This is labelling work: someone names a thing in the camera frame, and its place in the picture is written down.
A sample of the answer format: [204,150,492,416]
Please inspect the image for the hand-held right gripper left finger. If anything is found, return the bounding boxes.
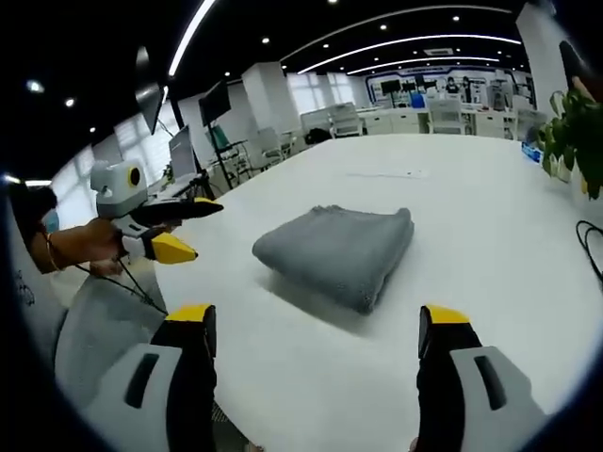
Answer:
[87,303,219,452]

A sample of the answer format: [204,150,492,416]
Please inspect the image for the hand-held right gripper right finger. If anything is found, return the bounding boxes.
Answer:
[414,303,550,452]

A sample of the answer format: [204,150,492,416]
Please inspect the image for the grey towel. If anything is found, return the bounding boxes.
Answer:
[252,204,416,315]

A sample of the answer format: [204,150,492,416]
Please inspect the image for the person's left hand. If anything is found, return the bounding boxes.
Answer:
[79,217,128,265]

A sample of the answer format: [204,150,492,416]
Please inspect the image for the black tripod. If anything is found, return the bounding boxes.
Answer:
[186,171,218,202]

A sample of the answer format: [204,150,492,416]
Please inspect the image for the silver open laptop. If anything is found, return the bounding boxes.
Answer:
[167,124,208,197]

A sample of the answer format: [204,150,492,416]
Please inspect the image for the teal board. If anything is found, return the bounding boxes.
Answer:
[206,124,232,147]

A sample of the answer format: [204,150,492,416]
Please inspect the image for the person's head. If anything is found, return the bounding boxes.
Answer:
[8,183,62,246]

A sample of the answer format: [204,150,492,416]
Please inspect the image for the black light panel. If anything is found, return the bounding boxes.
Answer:
[134,44,164,136]

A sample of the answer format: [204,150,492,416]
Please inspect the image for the black monitor on stand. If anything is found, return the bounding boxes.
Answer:
[197,80,232,127]

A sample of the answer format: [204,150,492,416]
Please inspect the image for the white office chair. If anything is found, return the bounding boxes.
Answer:
[329,102,367,137]
[256,126,286,166]
[515,110,543,142]
[427,98,465,136]

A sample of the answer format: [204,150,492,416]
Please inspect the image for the person's white clothing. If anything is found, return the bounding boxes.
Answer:
[11,263,72,331]

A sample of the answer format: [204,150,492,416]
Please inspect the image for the white table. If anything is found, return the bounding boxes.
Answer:
[153,134,599,452]

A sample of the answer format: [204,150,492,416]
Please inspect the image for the blue tissue box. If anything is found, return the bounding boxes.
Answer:
[520,140,543,164]

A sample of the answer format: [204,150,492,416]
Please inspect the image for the green potted plant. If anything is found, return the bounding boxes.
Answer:
[536,89,603,202]

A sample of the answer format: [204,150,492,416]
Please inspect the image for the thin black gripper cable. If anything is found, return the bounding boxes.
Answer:
[74,256,171,316]

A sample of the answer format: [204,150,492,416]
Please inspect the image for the gold bracelet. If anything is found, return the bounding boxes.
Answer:
[44,233,62,273]

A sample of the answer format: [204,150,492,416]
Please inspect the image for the coiled black cable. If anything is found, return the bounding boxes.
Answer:
[575,219,603,279]

